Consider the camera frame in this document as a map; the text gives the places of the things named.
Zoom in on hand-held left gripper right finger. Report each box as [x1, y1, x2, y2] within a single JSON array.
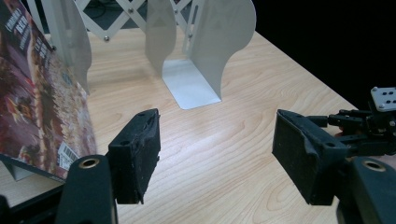
[[271, 108, 350, 206]]

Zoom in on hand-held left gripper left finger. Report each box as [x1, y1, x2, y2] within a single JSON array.
[[106, 107, 163, 205]]

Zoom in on red cover magazine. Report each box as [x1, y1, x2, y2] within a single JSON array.
[[0, 0, 98, 183]]

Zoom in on white expandable metal book rack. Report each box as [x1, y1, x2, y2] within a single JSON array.
[[4, 0, 258, 182]]

